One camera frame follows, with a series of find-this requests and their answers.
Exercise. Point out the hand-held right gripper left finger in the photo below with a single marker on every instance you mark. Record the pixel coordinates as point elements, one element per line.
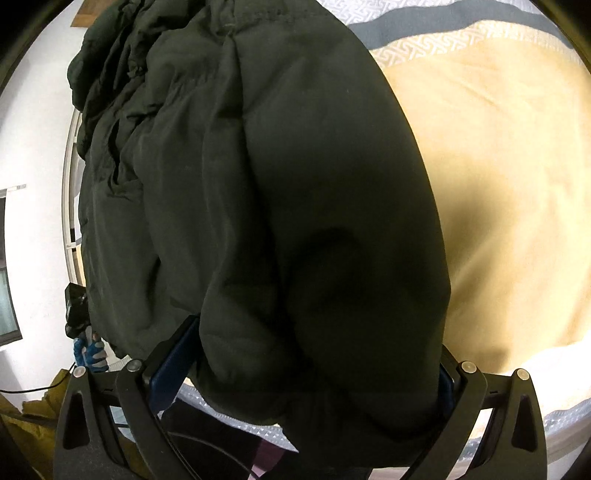
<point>173,371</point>

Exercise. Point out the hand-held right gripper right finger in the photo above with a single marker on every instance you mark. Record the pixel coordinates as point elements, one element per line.
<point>447,385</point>

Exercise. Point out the black puffer coat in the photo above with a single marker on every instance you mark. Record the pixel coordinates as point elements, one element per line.
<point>277,184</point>

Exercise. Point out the person's left hand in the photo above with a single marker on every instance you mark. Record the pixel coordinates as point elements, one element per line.
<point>92,355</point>

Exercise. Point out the window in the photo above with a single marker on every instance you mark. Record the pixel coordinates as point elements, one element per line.
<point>7,300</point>

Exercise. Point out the dark plaid cloth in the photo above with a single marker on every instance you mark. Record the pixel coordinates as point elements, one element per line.
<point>221,443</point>

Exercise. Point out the white slatted radiator cover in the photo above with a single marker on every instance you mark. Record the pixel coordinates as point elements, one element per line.
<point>69,194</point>

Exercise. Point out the olive yellow cloth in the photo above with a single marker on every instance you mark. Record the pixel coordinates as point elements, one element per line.
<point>37,424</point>

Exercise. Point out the bed with striped duvet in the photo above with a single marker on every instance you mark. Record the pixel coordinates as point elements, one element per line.
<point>508,184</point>

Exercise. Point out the wooden headboard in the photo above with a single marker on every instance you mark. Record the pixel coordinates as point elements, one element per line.
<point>90,16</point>

